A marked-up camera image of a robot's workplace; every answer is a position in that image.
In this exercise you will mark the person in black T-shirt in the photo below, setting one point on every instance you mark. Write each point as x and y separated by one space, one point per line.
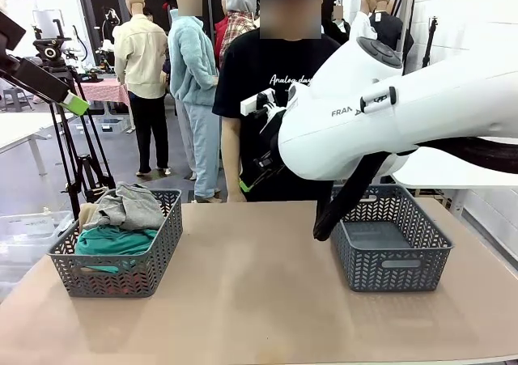
251 69

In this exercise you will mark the pink checked tablecloth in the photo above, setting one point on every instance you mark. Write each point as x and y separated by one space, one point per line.
105 90

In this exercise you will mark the person's right hand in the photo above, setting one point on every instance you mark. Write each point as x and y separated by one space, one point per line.
236 197

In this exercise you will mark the mannequin in white shirt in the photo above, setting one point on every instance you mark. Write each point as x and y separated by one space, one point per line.
360 25

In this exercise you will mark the black light stand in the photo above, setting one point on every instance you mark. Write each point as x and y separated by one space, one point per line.
430 45

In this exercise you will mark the clear plastic storage bin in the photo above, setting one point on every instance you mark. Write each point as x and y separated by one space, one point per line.
24 239

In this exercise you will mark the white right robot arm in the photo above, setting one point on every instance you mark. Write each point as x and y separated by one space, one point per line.
384 118

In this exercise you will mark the white side table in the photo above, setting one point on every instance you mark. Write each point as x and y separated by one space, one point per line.
445 175

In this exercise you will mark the mannequin in hood and plaid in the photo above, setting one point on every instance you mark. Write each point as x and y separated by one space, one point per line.
239 1

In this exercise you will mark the grey marl garment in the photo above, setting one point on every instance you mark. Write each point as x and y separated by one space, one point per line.
133 207

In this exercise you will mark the person's right forearm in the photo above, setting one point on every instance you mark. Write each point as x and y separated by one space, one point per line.
231 154

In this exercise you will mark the mannequin in black shirt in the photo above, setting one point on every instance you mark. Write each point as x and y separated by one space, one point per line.
388 29

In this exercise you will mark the mannequin in light blue fleece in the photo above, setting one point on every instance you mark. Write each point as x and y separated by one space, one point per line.
190 65

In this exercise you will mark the white desk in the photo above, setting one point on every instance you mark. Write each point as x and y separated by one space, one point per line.
24 128

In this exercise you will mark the black camera tripod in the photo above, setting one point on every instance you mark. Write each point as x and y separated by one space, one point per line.
50 51

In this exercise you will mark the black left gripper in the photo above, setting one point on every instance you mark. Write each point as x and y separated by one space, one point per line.
36 79

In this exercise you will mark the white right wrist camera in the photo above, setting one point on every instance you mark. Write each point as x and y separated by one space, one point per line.
255 104

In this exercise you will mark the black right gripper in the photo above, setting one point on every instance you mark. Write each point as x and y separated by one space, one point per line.
267 166

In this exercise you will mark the grey lattice plastic basket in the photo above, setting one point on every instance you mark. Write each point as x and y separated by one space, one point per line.
388 278
121 278

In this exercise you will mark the teal garment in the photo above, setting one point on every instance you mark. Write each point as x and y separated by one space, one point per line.
117 241

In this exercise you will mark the beige knit garment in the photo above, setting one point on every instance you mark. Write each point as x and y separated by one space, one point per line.
87 215

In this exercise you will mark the mannequin in cream shirt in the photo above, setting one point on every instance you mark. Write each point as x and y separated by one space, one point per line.
139 57

